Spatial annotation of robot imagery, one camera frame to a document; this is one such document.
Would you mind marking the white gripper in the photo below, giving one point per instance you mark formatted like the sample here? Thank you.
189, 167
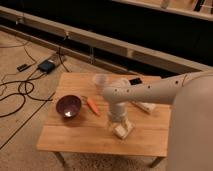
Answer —
117, 114

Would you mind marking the white sponge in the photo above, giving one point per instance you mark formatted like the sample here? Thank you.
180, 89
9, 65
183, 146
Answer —
120, 130

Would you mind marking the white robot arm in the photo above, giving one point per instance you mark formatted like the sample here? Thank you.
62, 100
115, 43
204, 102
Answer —
190, 95

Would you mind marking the white power strip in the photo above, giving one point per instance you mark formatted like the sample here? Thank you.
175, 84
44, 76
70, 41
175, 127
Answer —
147, 107

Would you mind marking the orange carrot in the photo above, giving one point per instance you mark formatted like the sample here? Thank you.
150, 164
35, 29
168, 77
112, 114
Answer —
93, 106

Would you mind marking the wooden table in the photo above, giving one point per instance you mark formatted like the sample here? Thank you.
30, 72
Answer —
89, 133

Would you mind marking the translucent plastic cup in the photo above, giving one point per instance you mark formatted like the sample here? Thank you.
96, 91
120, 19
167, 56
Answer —
100, 81

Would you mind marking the dark purple bowl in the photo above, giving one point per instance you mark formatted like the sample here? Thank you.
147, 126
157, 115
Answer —
68, 106

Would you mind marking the black power adapter box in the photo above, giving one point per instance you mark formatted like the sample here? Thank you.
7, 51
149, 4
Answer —
46, 66

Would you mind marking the small black device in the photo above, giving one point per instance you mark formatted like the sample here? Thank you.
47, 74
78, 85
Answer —
22, 67

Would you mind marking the long wooden beam rail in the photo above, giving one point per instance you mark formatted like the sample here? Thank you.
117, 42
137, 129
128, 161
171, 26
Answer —
145, 55

